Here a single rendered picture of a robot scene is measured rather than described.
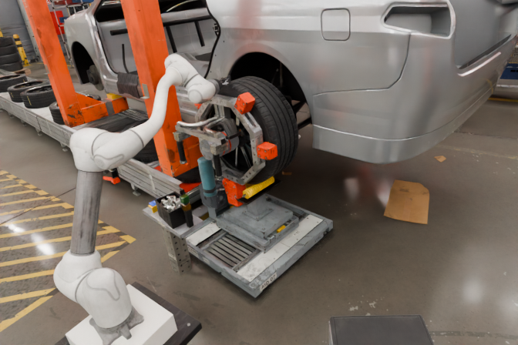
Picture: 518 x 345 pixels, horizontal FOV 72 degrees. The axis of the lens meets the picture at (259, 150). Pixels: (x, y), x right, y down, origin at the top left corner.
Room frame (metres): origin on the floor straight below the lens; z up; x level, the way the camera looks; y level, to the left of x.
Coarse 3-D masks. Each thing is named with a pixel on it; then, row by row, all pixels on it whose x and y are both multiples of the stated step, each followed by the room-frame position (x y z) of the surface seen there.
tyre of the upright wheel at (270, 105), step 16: (240, 80) 2.13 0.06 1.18; (256, 80) 2.12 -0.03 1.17; (256, 96) 1.95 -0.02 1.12; (272, 96) 2.00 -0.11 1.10; (256, 112) 1.90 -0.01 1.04; (272, 112) 1.91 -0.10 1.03; (288, 112) 1.97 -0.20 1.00; (272, 128) 1.85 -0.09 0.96; (288, 128) 1.93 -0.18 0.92; (288, 144) 1.90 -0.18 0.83; (272, 160) 1.84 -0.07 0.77; (288, 160) 1.95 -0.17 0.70; (256, 176) 1.94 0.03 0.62
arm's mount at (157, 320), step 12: (132, 288) 1.33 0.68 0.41; (132, 300) 1.25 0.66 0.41; (144, 300) 1.25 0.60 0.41; (144, 312) 1.18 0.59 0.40; (156, 312) 1.17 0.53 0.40; (168, 312) 1.17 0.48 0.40; (84, 324) 1.14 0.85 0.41; (144, 324) 1.12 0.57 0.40; (156, 324) 1.11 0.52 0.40; (168, 324) 1.13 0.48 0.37; (72, 336) 1.09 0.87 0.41; (84, 336) 1.09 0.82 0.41; (96, 336) 1.08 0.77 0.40; (132, 336) 1.07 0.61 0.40; (144, 336) 1.06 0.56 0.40; (156, 336) 1.08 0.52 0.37; (168, 336) 1.12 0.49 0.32
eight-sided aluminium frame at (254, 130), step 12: (216, 96) 2.08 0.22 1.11; (228, 96) 2.02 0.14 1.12; (204, 108) 2.10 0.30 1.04; (240, 120) 1.87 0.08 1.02; (252, 120) 1.87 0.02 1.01; (252, 132) 1.81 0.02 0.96; (252, 144) 1.82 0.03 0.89; (252, 156) 1.83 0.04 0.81; (228, 168) 2.09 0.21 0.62; (252, 168) 1.84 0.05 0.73; (240, 180) 1.92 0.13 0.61
